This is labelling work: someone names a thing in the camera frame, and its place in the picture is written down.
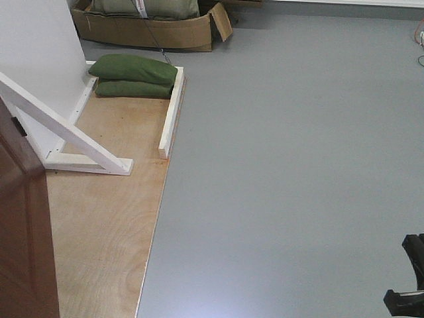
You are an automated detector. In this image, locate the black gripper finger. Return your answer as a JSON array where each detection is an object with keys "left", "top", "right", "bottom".
[
  {"left": 384, "top": 290, "right": 423, "bottom": 317},
  {"left": 401, "top": 233, "right": 423, "bottom": 290}
]

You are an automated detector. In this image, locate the brown wooden door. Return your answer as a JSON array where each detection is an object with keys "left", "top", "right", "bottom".
[{"left": 1, "top": 104, "right": 60, "bottom": 317}]

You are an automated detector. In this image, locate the white edge batten far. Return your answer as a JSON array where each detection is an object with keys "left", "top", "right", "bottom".
[{"left": 158, "top": 66, "right": 185, "bottom": 160}]

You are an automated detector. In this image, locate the open cardboard box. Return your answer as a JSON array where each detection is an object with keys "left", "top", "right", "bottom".
[{"left": 71, "top": 1, "right": 233, "bottom": 52}]

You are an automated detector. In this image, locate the plywood base board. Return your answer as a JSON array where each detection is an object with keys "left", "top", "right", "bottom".
[{"left": 47, "top": 96, "right": 169, "bottom": 317}]

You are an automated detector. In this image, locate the white wooden brace far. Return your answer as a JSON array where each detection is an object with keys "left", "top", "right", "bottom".
[{"left": 1, "top": 74, "right": 133, "bottom": 176}]

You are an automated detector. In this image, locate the upper green sandbag far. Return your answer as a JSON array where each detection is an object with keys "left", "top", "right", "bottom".
[{"left": 88, "top": 54, "right": 178, "bottom": 85}]

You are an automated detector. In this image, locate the green sandbag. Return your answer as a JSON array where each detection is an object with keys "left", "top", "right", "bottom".
[
  {"left": 88, "top": 54, "right": 178, "bottom": 85},
  {"left": 95, "top": 80, "right": 174, "bottom": 99}
]

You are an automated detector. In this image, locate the lower green sandbag far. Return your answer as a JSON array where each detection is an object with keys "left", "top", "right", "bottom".
[{"left": 95, "top": 80, "right": 174, "bottom": 99}]

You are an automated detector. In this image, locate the grey-green fabric sack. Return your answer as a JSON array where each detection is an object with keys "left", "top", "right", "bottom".
[{"left": 90, "top": 0, "right": 200, "bottom": 21}]

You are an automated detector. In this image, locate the black cable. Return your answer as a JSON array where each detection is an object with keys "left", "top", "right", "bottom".
[{"left": 131, "top": 0, "right": 173, "bottom": 66}]

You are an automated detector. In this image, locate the white door frame panel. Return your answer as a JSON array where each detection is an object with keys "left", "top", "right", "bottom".
[{"left": 0, "top": 0, "right": 97, "bottom": 163}]

